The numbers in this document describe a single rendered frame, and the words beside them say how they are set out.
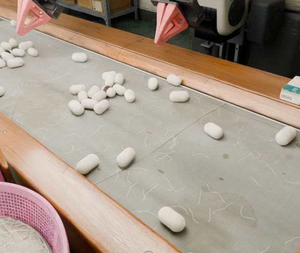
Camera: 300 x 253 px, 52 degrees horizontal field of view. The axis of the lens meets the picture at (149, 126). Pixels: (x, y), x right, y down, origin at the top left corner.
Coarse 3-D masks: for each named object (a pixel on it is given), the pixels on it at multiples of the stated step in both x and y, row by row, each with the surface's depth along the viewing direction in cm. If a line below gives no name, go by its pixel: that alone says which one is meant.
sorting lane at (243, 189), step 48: (48, 48) 83; (0, 96) 63; (48, 96) 62; (144, 96) 60; (192, 96) 59; (48, 144) 49; (96, 144) 49; (144, 144) 48; (192, 144) 47; (240, 144) 47; (288, 144) 46; (144, 192) 40; (192, 192) 40; (240, 192) 39; (288, 192) 39; (192, 240) 34; (240, 240) 34; (288, 240) 33
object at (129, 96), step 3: (126, 90) 59; (129, 90) 58; (126, 93) 58; (129, 93) 57; (132, 93) 58; (126, 96) 58; (129, 96) 57; (132, 96) 57; (126, 99) 58; (129, 99) 57; (132, 99) 57
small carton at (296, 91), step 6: (294, 78) 54; (288, 84) 52; (294, 84) 52; (282, 90) 51; (288, 90) 50; (294, 90) 50; (282, 96) 52; (288, 96) 51; (294, 96) 50; (294, 102) 51
